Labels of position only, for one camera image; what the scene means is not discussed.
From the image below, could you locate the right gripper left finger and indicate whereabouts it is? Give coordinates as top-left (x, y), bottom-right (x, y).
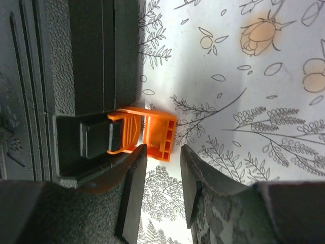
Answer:
top-left (1, 144), bottom-right (147, 243)

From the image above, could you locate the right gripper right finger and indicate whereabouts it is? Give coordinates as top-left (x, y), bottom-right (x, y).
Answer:
top-left (180, 145), bottom-right (324, 243)

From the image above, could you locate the black plastic tool case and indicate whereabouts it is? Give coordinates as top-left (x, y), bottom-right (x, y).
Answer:
top-left (0, 0), bottom-right (177, 194)

